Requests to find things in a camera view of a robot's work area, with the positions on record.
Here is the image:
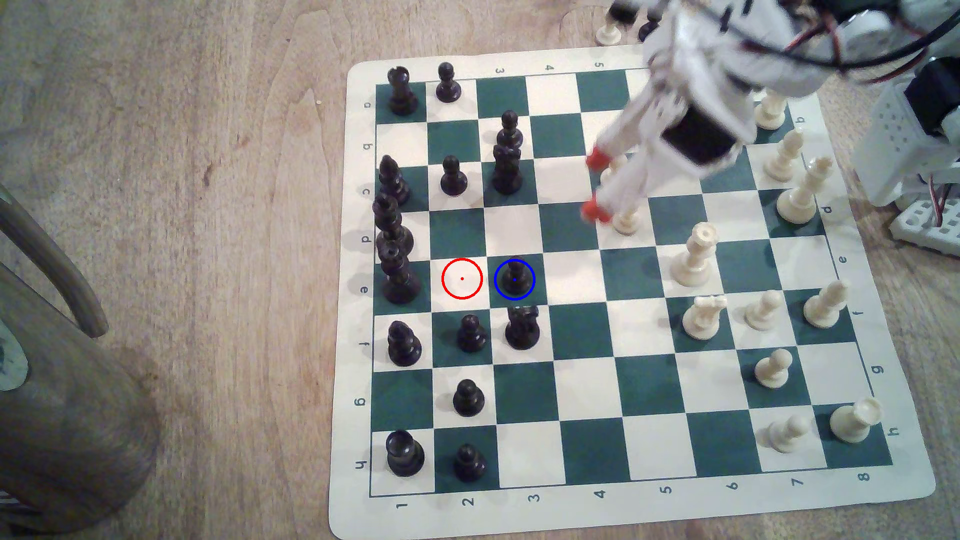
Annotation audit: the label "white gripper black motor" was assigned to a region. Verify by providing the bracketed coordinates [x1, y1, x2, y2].
[583, 3, 759, 224]

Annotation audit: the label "black chess pawn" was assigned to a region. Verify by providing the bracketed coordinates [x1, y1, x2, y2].
[435, 62, 463, 104]
[439, 154, 469, 198]
[452, 378, 486, 418]
[456, 314, 489, 354]
[453, 443, 488, 483]
[496, 109, 525, 150]
[499, 259, 531, 297]

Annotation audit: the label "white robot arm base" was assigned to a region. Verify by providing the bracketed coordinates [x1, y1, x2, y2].
[853, 56, 960, 209]

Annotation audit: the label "white chess pawn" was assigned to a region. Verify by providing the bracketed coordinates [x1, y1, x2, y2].
[596, 7, 625, 46]
[753, 348, 794, 390]
[745, 289, 783, 332]
[753, 88, 789, 131]
[766, 414, 813, 454]
[611, 202, 645, 237]

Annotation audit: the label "white chess queen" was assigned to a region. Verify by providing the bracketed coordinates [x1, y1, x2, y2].
[669, 222, 721, 288]

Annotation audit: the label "black chess knight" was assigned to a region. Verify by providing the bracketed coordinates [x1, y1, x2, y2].
[491, 144, 525, 196]
[504, 304, 541, 351]

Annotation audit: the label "white chess bishop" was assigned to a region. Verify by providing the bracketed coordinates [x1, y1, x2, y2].
[803, 279, 852, 330]
[763, 127, 806, 183]

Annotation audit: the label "white chess king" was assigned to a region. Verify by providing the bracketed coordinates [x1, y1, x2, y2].
[776, 156, 835, 225]

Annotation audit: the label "white chess knight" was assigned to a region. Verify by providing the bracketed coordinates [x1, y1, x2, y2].
[681, 294, 729, 341]

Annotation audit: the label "black chess rook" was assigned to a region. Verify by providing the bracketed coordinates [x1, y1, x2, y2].
[385, 429, 426, 478]
[387, 66, 420, 117]

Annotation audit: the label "black chess bishop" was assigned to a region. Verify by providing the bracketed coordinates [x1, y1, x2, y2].
[377, 154, 411, 207]
[387, 320, 423, 368]

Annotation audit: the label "green and white chess mat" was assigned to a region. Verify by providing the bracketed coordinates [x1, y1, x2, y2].
[327, 46, 936, 540]

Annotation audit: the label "white chess rook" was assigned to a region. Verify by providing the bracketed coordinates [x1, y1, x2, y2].
[829, 396, 884, 444]

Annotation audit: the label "white breadboard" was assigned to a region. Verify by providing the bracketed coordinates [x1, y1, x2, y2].
[891, 198, 960, 258]

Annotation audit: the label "dark wooden chair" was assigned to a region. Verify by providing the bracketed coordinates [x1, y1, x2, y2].
[0, 183, 161, 535]

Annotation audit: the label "red cable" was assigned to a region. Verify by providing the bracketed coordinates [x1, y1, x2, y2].
[781, 15, 841, 54]

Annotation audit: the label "black cable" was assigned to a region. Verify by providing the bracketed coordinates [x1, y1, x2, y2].
[705, 0, 960, 76]

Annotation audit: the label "red jumper wires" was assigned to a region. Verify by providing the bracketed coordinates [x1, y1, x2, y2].
[928, 176, 954, 226]

